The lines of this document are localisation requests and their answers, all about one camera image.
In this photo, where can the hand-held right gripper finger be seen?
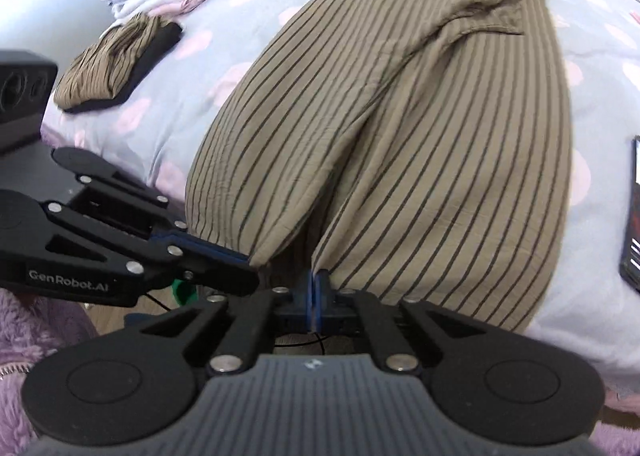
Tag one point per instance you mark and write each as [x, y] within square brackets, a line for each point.
[307, 306]
[320, 306]

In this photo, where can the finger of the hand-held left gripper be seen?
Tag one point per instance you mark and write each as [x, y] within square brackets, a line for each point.
[220, 271]
[125, 186]

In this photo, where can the purple fleece clothing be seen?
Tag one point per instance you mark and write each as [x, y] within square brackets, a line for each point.
[30, 336]

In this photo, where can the black smartphone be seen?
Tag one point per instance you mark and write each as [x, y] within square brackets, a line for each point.
[632, 236]

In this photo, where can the small green object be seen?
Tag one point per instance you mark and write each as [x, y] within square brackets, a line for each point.
[182, 293]

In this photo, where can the olive striped top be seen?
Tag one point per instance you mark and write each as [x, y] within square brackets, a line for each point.
[100, 66]

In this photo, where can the olive striped pants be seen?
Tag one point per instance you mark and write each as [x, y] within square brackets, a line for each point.
[400, 161]

